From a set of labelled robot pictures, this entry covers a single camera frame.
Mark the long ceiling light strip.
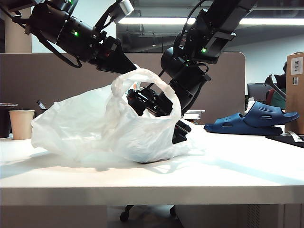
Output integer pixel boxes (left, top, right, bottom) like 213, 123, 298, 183
117, 17, 304, 26

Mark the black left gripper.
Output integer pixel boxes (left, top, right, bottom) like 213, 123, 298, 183
89, 30, 138, 75

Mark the clear plastic flat box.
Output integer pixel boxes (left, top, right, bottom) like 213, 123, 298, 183
183, 110, 205, 120

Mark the dark computer monitor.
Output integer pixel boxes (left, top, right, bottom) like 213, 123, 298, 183
247, 83, 277, 105

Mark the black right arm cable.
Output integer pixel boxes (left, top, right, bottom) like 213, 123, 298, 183
158, 0, 214, 77

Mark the brown desk partition panel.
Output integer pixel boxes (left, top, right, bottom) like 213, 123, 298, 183
0, 52, 246, 119

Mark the brown cardboard box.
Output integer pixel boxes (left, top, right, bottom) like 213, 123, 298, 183
285, 52, 304, 135

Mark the black flat mat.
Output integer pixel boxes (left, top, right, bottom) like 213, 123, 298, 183
265, 133, 304, 150

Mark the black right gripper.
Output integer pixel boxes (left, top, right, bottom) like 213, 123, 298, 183
127, 67, 212, 145

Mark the black round container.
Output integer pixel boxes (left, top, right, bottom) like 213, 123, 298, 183
0, 103, 19, 139

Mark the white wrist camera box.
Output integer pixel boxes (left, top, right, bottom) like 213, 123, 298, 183
118, 0, 135, 18

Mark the white plastic shopping bag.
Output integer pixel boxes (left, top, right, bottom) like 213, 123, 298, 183
30, 68, 207, 171

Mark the beige paper cup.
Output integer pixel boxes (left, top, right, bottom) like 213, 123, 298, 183
9, 110, 36, 140

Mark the blue slipper with slots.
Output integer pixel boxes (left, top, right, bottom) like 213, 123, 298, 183
242, 101, 300, 129
203, 113, 283, 136

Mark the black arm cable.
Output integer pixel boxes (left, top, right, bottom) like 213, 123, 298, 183
158, 0, 214, 77
35, 30, 83, 69

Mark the person in green shirt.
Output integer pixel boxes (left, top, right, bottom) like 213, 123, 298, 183
266, 63, 287, 112

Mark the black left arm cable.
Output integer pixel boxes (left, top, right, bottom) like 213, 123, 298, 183
35, 30, 83, 69

